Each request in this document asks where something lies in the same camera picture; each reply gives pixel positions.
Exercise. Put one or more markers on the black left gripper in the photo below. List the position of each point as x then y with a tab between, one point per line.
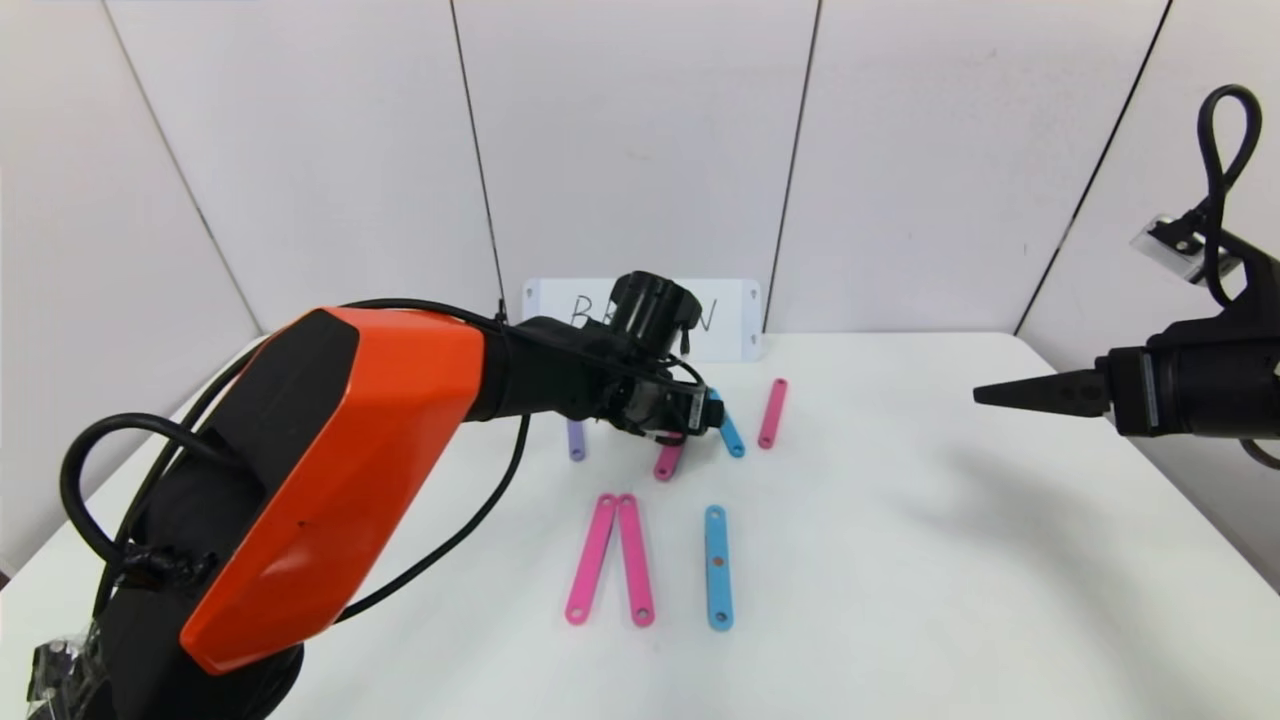
696	409

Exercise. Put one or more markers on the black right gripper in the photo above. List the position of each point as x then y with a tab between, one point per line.
1136	397

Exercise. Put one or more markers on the long pink bar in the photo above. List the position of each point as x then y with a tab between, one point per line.
592	560
668	462
636	560

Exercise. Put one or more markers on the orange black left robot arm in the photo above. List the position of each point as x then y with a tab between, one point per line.
330	480

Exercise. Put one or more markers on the white BRAIN sign card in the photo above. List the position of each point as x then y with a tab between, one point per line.
735	330

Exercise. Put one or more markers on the short blue bar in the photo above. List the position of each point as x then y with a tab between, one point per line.
733	440

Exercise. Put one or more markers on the short pink bar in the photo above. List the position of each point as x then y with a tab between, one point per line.
772	415

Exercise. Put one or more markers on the short purple bar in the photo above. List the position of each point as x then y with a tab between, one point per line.
576	445

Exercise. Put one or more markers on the long light blue bar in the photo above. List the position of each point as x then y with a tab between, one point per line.
719	590

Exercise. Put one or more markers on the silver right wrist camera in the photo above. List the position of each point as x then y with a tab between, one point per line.
1165	245

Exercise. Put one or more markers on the black right camera bracket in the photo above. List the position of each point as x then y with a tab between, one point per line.
1255	300

